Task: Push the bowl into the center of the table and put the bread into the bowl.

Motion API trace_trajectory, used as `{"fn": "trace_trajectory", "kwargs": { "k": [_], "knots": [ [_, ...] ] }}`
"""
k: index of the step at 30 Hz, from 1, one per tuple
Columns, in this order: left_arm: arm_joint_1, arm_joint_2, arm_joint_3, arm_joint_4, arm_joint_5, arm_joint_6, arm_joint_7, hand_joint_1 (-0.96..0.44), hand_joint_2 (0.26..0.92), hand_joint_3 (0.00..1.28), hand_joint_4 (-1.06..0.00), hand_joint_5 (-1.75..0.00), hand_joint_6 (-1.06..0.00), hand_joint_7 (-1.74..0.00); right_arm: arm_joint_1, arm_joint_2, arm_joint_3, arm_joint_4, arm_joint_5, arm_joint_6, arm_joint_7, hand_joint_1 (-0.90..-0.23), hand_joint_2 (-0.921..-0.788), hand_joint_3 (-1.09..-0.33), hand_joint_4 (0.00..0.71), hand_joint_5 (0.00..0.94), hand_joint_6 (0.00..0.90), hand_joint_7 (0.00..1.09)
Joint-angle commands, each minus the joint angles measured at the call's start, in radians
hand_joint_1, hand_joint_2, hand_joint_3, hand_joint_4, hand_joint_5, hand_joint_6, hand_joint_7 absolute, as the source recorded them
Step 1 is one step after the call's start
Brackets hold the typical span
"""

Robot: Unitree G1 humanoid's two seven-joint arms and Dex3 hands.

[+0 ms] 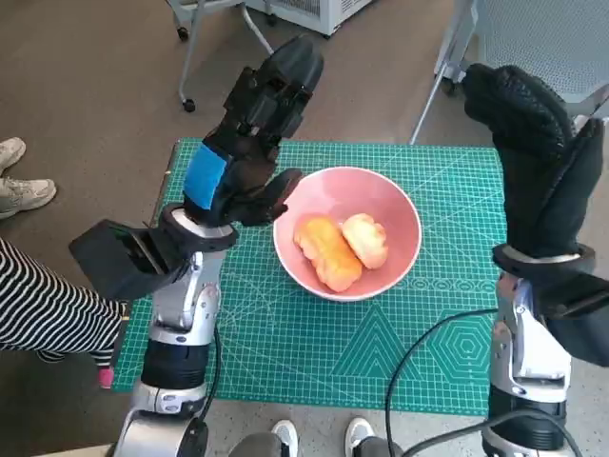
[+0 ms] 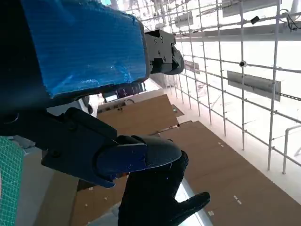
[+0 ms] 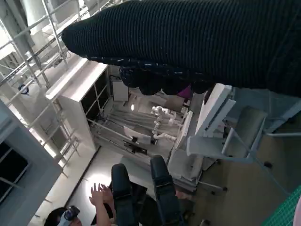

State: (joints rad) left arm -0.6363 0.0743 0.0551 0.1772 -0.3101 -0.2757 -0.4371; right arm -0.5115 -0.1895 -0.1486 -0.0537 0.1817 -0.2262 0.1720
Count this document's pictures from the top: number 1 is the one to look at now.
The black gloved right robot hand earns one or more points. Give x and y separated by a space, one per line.
537 181

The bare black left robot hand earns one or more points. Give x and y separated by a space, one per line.
242 190

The long orange toy bread loaf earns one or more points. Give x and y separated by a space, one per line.
328 252

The round pale toy bread bun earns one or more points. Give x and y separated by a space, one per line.
368 240

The pink bowl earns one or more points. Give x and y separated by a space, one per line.
390 209

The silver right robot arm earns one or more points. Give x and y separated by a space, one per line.
523 352

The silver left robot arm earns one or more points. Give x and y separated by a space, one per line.
183 300

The grey mesh chair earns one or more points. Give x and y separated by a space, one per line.
537 33

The green cutting mat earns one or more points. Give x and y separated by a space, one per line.
285 343

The white cabinet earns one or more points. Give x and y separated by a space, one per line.
328 14

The person's beige sneaker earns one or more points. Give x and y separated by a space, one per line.
26 197
10 153

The person in striped clothing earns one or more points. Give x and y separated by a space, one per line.
43 304

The pink shoe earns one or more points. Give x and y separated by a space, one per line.
105 379

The white shoe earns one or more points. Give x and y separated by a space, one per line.
359 433
285 435

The grey chair frame with casters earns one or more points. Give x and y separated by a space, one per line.
189 105

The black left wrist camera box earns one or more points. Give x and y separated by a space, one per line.
109 257

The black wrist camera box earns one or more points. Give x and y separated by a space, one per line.
109 257
585 323

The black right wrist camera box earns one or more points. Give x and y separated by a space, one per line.
585 323

